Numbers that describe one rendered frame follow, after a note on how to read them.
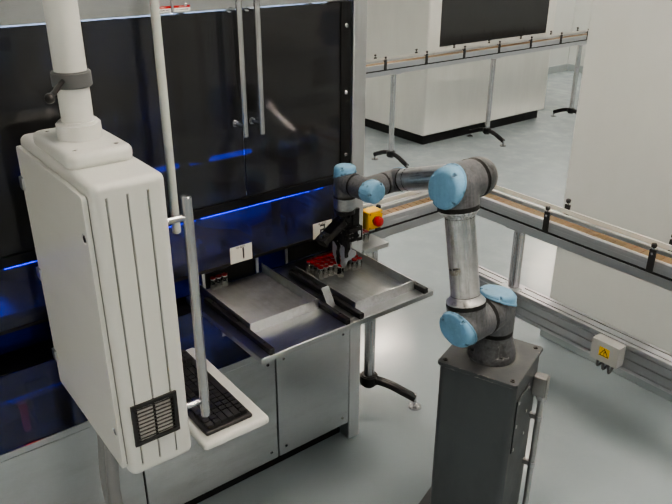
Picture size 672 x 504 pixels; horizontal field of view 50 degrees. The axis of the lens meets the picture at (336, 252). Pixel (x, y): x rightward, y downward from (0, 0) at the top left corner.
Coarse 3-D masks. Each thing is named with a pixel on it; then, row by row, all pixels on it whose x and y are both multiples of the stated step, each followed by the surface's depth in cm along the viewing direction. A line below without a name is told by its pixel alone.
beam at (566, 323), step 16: (480, 272) 334; (512, 288) 319; (528, 288) 319; (528, 304) 312; (544, 304) 306; (560, 304) 306; (528, 320) 314; (544, 320) 307; (560, 320) 300; (576, 320) 294; (592, 320) 294; (560, 336) 302; (576, 336) 296; (592, 336) 289; (608, 336) 283; (624, 336) 283; (640, 352) 273; (656, 352) 272; (624, 368) 281; (640, 368) 275; (656, 368) 270; (656, 384) 271
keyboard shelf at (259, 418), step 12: (192, 348) 227; (216, 372) 215; (228, 384) 209; (240, 396) 204; (252, 408) 199; (252, 420) 194; (264, 420) 195; (192, 432) 190; (216, 432) 190; (228, 432) 190; (240, 432) 191; (204, 444) 186; (216, 444) 187
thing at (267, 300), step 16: (272, 272) 253; (224, 288) 247; (240, 288) 247; (256, 288) 247; (272, 288) 247; (288, 288) 247; (224, 304) 230; (240, 304) 237; (256, 304) 237; (272, 304) 237; (288, 304) 237; (304, 304) 230; (240, 320) 224; (256, 320) 227; (272, 320) 224
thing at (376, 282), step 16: (368, 256) 263; (304, 272) 252; (352, 272) 259; (368, 272) 259; (384, 272) 257; (336, 288) 247; (352, 288) 247; (368, 288) 247; (384, 288) 247; (400, 288) 243; (352, 304) 233; (368, 304) 235
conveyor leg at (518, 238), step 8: (520, 232) 305; (520, 240) 310; (512, 248) 313; (520, 248) 311; (512, 256) 314; (520, 256) 313; (512, 264) 315; (520, 264) 315; (512, 272) 317; (520, 272) 317; (512, 280) 318
